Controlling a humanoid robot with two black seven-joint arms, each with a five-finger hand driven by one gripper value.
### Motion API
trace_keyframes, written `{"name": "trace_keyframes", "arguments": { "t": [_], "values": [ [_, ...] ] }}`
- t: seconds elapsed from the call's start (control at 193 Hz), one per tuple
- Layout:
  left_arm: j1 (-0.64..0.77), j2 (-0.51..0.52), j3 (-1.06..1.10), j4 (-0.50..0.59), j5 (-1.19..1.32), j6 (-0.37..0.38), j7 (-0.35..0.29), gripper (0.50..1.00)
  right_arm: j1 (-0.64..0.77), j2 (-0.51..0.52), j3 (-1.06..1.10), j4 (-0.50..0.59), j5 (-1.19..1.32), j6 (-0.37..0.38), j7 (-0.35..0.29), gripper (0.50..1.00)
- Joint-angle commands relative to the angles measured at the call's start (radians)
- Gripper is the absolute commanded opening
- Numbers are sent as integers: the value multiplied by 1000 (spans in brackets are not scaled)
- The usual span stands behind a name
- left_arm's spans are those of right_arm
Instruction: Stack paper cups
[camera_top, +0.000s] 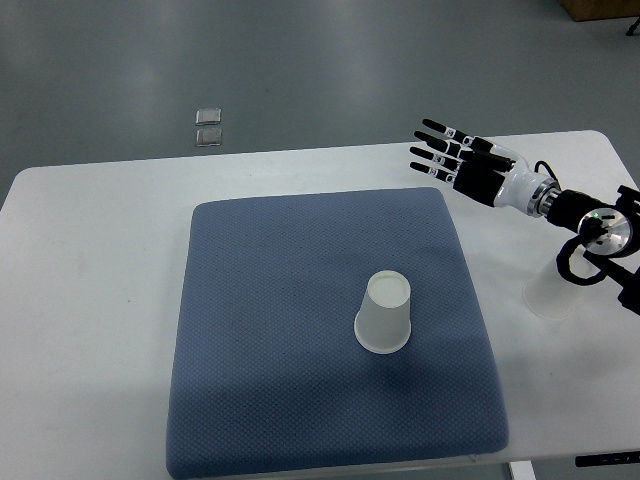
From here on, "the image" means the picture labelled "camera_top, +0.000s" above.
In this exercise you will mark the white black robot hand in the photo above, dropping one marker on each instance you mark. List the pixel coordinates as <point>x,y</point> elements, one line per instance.
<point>489,173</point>

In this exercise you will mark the white paper cup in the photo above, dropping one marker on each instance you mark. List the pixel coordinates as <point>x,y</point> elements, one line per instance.
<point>548,295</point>
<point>382,324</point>

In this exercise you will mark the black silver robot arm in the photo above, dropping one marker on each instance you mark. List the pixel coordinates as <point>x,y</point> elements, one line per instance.
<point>602,233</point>

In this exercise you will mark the white paper cup on cushion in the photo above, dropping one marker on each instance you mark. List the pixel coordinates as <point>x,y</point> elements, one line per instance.
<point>382,324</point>

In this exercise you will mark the brown cardboard box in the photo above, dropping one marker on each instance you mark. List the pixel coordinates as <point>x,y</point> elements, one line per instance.
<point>591,10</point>

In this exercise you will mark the black tripod leg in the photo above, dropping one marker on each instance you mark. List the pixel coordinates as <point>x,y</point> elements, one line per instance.
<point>633,27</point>

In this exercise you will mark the blue fabric cushion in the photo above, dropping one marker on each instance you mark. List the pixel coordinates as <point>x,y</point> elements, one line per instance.
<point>268,374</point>

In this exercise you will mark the lower metal floor plate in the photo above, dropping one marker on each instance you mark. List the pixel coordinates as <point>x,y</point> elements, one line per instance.
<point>209,137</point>

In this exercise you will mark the metal floor plate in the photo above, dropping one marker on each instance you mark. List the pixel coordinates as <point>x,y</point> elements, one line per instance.
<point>208,116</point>
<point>209,137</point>

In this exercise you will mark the upper metal floor plate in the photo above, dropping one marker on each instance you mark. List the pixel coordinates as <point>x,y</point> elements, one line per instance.
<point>208,116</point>

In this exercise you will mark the white table leg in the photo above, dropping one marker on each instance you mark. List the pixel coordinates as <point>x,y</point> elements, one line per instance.
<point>522,470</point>

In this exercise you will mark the black table control panel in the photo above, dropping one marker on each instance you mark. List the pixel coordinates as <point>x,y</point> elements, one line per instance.
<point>608,459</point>

